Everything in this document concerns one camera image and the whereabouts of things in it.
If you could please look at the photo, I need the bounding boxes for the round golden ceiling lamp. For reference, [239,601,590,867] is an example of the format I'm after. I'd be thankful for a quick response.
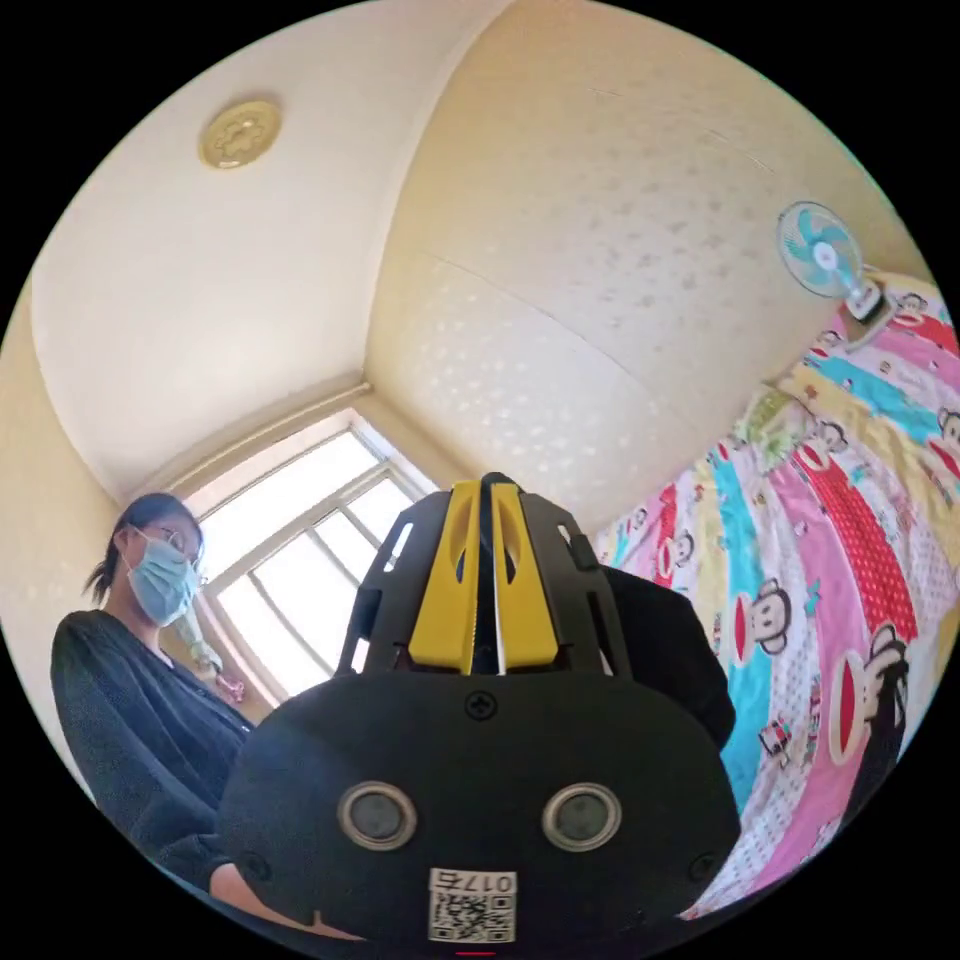
[197,98,285,171]

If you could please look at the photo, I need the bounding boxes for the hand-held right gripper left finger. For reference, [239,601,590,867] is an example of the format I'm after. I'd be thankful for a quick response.
[407,480,483,673]

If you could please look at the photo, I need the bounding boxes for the window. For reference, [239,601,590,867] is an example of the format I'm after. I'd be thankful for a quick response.
[148,407,444,700]

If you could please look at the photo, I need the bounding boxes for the bed with monkey print sheet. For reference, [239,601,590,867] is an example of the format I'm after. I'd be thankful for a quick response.
[590,275,960,922]

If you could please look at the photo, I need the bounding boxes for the blue wall fan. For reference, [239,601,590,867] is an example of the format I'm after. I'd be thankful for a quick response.
[775,199,892,325]

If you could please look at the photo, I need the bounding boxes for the person's right hand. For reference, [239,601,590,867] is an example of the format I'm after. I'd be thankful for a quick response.
[210,863,365,941]

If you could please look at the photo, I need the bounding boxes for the person's body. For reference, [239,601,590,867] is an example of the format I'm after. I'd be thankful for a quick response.
[50,491,258,895]

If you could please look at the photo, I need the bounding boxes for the black long pants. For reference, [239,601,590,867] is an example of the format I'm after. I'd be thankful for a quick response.
[604,565,738,753]

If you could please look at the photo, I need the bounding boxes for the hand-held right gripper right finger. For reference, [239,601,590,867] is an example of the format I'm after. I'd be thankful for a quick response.
[490,482,561,673]

